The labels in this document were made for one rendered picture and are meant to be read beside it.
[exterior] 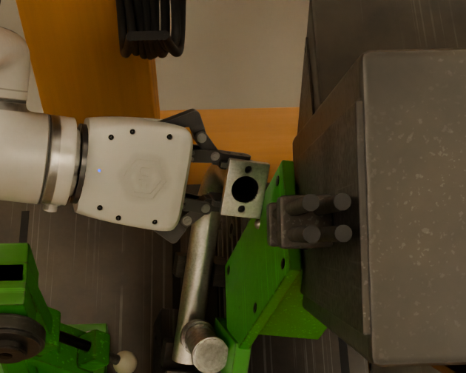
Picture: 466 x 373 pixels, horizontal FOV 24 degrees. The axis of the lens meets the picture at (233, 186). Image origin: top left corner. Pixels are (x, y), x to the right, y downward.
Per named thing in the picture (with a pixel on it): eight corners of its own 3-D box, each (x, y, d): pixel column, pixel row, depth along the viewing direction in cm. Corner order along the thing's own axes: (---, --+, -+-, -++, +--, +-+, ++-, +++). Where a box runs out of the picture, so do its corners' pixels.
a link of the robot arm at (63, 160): (39, 219, 97) (72, 223, 98) (53, 123, 95) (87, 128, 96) (32, 195, 104) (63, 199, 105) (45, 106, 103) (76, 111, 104)
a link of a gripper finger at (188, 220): (181, 228, 103) (248, 235, 105) (187, 196, 102) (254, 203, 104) (174, 218, 106) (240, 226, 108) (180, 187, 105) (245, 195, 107)
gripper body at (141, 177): (61, 226, 98) (180, 238, 101) (78, 115, 96) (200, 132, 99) (54, 203, 105) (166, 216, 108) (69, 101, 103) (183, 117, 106)
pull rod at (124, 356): (138, 356, 125) (134, 335, 121) (137, 378, 124) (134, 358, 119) (90, 357, 125) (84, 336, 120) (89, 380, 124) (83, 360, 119)
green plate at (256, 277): (303, 370, 112) (377, 278, 95) (226, 364, 110) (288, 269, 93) (297, 272, 118) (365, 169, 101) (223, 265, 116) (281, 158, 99)
